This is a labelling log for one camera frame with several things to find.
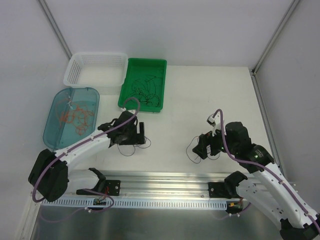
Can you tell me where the black thin wire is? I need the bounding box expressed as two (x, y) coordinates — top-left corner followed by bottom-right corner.
(131, 73), (163, 101)
(129, 92), (161, 107)
(127, 84), (161, 107)

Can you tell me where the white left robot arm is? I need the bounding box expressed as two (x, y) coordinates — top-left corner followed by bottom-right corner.
(28, 110), (146, 202)

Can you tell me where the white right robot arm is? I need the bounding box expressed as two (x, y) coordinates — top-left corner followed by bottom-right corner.
(192, 117), (320, 240)

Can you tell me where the green plastic tray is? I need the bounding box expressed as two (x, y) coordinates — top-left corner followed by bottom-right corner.
(117, 58), (167, 113)

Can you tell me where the teal transparent plastic bin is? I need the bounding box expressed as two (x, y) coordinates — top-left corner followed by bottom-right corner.
(42, 87), (100, 151)

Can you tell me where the white perforated plastic basket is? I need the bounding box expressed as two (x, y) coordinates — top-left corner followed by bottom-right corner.
(63, 52), (128, 88)

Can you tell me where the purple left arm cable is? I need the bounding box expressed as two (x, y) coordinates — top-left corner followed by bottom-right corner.
(32, 97), (141, 202)

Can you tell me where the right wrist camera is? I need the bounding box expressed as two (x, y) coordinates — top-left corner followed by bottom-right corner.
(206, 113), (222, 136)

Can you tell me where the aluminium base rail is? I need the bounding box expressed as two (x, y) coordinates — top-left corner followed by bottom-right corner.
(102, 170), (230, 200)

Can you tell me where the white slotted cable duct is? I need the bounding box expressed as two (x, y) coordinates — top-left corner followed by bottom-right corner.
(42, 197), (228, 211)

